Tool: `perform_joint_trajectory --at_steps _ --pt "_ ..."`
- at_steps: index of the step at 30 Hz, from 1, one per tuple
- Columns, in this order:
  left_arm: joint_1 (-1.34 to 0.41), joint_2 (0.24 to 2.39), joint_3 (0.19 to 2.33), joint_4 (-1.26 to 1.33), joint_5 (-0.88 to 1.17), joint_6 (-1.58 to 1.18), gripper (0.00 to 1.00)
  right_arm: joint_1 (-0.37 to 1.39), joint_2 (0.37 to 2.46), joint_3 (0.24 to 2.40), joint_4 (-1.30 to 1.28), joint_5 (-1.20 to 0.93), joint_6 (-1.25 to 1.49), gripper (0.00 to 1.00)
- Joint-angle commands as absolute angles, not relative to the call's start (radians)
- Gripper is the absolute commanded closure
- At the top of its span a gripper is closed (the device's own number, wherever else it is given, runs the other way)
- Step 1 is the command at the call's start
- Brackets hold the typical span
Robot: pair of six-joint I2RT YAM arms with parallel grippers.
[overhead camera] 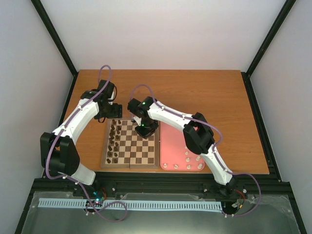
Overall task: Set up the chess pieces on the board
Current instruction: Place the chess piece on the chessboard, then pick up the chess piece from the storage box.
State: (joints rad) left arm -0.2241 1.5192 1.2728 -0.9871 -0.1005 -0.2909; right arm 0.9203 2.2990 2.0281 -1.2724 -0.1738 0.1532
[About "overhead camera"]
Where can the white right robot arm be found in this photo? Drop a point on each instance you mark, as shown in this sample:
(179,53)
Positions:
(198,136)

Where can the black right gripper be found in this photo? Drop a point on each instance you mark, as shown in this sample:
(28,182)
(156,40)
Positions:
(146,135)

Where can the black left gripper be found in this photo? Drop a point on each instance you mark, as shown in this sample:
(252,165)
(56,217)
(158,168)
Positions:
(114,114)

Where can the wooden chess board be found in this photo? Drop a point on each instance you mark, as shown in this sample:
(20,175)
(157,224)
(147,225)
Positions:
(131,151)

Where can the pink silicone tray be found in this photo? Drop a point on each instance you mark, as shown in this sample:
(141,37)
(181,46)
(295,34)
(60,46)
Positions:
(173,150)

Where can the light blue cable duct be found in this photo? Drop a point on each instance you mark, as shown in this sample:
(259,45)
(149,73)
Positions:
(132,205)

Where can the black aluminium frame rail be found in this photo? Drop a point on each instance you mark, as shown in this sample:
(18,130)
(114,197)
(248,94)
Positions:
(116,184)

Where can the dark queen piece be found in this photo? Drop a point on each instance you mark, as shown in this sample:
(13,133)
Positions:
(111,139)

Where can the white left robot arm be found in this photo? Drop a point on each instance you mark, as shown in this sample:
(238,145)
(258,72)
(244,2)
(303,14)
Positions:
(59,155)

